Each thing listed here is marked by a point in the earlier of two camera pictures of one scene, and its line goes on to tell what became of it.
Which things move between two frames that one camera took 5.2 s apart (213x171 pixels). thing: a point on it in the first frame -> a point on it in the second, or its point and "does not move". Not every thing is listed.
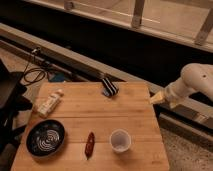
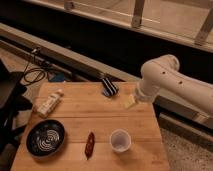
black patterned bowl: [45, 137] does not move
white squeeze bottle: [50, 103] does not move
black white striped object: [109, 88] does not move
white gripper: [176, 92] -> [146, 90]
